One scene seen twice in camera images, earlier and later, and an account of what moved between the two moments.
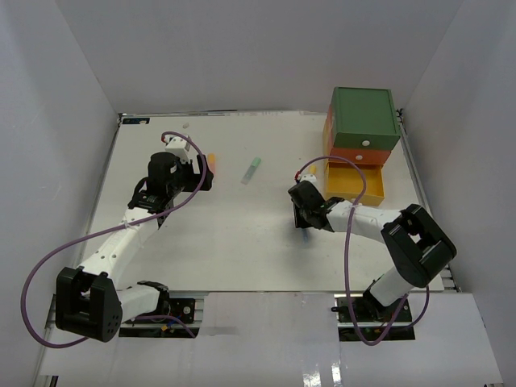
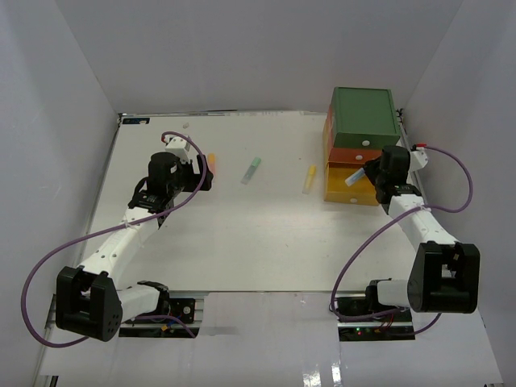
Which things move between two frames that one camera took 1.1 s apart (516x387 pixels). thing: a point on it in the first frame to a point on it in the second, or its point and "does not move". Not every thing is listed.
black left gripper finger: [209, 176] does not move
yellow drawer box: [343, 181] does not move
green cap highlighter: [254, 164] does not move
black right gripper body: [301, 217] to [378, 179]
